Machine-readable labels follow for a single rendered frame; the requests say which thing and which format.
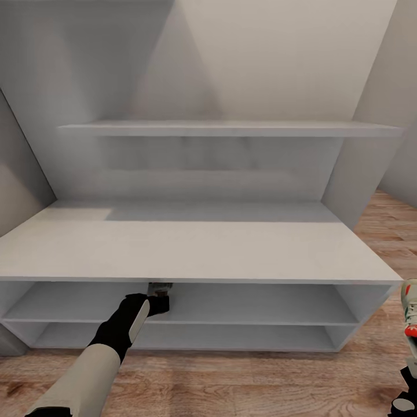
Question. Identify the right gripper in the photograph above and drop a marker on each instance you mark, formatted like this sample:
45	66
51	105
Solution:
410	380

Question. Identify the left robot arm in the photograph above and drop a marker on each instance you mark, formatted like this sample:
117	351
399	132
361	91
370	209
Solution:
84	388

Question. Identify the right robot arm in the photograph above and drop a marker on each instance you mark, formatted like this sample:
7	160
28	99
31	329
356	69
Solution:
405	405

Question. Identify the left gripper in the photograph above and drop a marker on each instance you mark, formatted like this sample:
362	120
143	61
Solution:
161	305

